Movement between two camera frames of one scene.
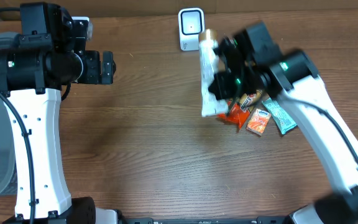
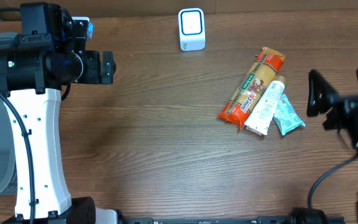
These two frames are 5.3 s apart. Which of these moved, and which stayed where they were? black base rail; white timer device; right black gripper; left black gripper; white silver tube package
Moved: right black gripper; white silver tube package
Stayed: white timer device; left black gripper; black base rail
